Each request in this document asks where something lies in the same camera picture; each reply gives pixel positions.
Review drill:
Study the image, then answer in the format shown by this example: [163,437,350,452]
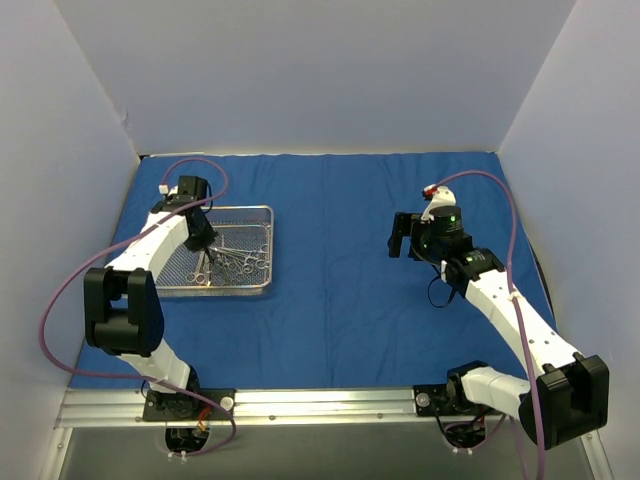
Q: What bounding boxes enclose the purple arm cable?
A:
[424,169,546,480]
[39,157,237,459]

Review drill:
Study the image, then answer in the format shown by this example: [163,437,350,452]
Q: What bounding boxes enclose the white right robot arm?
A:
[388,185,610,450]

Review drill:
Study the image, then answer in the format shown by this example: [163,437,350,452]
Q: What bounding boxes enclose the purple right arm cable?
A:
[424,169,546,480]

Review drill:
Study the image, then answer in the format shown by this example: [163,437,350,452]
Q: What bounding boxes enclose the steel surgical scissors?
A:
[186,251,211,286]

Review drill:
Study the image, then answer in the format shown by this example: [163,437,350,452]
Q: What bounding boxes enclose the steel forceps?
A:
[211,246,270,274]

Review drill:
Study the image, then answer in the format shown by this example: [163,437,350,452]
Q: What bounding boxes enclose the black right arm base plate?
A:
[412,384,491,417]

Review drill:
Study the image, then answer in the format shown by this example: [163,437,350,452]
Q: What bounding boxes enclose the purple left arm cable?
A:
[39,157,237,459]

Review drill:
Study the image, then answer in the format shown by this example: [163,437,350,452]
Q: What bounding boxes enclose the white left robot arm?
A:
[83,176,217,419]

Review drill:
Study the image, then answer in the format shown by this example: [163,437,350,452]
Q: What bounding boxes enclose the aluminium front rail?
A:
[54,384,521,430]

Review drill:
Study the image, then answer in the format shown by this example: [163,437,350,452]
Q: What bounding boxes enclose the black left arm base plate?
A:
[142,389,237,422]

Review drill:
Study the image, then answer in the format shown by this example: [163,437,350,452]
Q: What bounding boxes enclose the steel wire mesh basket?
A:
[156,205,274,298]

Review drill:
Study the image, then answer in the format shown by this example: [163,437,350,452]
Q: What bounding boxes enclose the blue surgical wrap cloth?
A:
[116,152,553,389]

